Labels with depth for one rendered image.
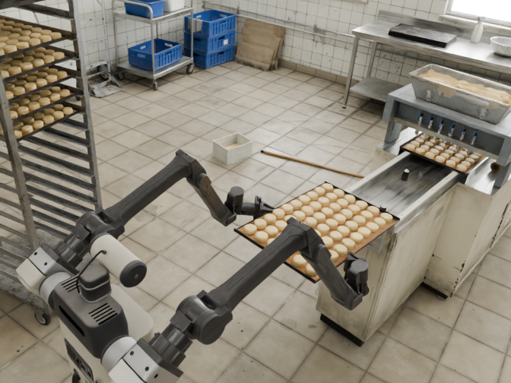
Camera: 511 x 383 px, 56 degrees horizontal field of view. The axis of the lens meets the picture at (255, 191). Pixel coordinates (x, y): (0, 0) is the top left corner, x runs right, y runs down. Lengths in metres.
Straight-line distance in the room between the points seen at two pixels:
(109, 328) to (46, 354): 1.67
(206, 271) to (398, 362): 1.27
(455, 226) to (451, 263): 0.25
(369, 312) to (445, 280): 0.72
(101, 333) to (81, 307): 0.08
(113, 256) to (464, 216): 2.17
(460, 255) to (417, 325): 0.49
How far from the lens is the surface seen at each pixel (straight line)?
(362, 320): 2.73
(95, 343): 1.23
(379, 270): 2.48
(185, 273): 3.18
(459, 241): 3.05
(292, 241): 1.28
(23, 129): 2.40
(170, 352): 1.16
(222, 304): 1.19
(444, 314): 3.28
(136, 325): 1.33
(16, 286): 3.06
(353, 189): 2.45
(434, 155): 2.92
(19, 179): 2.37
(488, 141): 2.85
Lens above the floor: 2.17
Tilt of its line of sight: 33 degrees down
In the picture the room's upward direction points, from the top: 5 degrees clockwise
